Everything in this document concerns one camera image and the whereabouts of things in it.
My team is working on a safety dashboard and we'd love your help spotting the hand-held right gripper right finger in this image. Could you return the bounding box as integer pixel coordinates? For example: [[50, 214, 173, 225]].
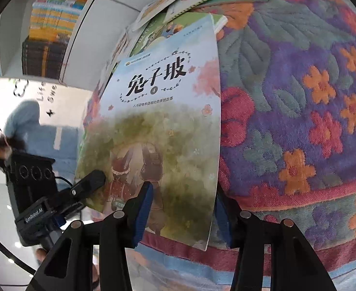
[[215, 196, 339, 291]]

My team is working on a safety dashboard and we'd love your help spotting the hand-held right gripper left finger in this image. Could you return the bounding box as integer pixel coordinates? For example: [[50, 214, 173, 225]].
[[28, 182, 154, 291]]

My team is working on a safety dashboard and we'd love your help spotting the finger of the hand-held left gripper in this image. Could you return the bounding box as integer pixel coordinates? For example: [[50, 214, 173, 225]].
[[49, 204, 84, 228], [46, 170, 106, 208]]

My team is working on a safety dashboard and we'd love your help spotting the watercolour rabbit storybook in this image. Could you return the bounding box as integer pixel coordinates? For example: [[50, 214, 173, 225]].
[[74, 14, 221, 251]]

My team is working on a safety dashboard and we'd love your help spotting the cartoon book with teal title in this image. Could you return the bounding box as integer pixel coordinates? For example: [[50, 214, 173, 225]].
[[135, 0, 197, 32]]

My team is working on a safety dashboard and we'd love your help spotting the row of black hardcover books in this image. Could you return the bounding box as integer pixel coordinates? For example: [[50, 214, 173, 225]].
[[21, 38, 68, 79]]

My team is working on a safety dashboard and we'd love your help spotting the row of yellow paperback books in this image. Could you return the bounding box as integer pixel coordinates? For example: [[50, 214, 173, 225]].
[[29, 0, 89, 40]]

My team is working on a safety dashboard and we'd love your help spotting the floral blanket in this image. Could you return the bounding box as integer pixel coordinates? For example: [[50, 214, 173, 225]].
[[84, 0, 356, 291]]

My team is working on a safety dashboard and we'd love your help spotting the white bookshelf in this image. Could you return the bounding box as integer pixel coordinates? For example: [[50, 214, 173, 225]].
[[0, 0, 166, 81]]

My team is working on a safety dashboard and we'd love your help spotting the green bordered workbook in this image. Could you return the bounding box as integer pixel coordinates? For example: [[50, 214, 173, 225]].
[[129, 18, 178, 64]]

